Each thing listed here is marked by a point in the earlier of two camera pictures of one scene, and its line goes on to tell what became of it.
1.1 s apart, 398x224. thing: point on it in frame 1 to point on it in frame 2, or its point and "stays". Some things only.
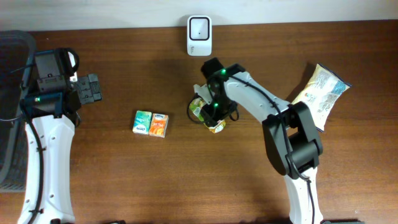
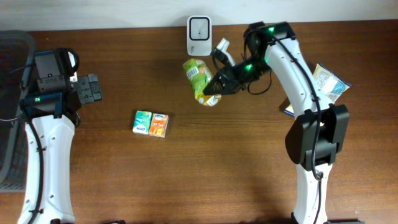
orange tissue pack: (159, 125) stays
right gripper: (209, 115) to (216, 81)
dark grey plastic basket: (17, 48) stays
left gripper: (91, 86) stays
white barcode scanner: (199, 35) stays
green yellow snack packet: (195, 106) to (199, 74)
